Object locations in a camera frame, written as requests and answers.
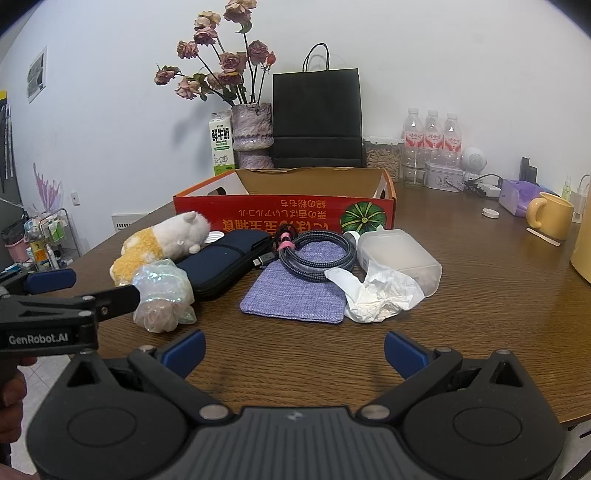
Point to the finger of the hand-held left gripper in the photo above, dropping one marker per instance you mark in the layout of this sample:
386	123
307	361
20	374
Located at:
111	301
51	280

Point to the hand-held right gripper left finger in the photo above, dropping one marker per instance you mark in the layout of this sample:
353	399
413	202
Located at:
184	351

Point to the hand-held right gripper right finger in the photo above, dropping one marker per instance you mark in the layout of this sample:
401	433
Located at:
406	355

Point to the iridescent plastic bag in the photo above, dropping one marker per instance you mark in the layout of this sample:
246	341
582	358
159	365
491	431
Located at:
161	286

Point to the yellow white plush toy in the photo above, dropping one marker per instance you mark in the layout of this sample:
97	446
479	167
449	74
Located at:
157	235

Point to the translucent white plastic container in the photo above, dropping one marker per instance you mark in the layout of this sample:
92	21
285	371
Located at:
401	258

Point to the purple woven pouch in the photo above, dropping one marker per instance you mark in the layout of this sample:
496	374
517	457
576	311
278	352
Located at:
295	295

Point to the red orange cardboard box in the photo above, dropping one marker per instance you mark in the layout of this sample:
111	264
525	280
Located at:
295	210

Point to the brown wooden desktop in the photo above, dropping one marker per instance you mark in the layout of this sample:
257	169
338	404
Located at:
485	300

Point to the person's left hand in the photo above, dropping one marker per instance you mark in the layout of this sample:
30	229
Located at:
9	406

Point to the metal storage rack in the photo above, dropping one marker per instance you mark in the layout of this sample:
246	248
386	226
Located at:
46	240

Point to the crumpled white tissue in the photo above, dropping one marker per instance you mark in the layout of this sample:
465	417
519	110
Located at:
378	300

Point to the navy zip pouch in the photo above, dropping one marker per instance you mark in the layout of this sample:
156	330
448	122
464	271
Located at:
221	263

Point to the small white round cap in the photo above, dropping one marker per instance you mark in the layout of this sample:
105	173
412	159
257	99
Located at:
489	213

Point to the clear glass cup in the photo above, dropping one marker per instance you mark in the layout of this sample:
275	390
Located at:
415	177

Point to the white paper strip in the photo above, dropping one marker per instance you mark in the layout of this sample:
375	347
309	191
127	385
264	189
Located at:
542	236

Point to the white printed tin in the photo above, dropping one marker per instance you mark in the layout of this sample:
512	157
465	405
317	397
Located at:
443	177

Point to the white charger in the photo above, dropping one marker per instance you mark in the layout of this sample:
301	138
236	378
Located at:
489	189

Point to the white green milk carton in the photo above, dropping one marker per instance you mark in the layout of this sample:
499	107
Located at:
220	143

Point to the purple tissue pack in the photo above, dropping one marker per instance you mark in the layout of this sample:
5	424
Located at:
517	196

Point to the clear jar of seeds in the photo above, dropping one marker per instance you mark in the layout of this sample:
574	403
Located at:
382	159

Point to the pale yellow container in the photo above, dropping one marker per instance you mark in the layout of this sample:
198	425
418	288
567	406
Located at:
582	258

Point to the yellow mug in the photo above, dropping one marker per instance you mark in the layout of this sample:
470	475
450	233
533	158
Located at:
551	214

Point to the white round speaker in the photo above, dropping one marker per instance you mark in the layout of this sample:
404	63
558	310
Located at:
474	159

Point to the black upright box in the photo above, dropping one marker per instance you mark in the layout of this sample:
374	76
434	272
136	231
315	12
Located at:
528	170

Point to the purple marbled vase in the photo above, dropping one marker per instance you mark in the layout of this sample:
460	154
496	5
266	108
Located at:
251	124

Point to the white plastic device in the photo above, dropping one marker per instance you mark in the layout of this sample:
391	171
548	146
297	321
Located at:
581	205

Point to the small green spray bottle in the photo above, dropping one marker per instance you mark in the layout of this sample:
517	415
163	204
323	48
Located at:
567	189

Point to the black paper bag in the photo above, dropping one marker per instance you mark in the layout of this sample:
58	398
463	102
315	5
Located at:
316	106

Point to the dried pink rose bouquet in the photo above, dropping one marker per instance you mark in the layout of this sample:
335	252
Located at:
228	62

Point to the white wall vent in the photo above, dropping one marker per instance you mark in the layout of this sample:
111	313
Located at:
127	221

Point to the white wall socket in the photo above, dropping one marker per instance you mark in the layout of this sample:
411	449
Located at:
75	198

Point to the purple wall sticker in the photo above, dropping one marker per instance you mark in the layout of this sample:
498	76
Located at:
46	189

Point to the black wall panel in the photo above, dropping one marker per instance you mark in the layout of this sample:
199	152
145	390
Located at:
7	152

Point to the wall poster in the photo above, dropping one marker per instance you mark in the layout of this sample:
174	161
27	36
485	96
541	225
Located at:
37	74

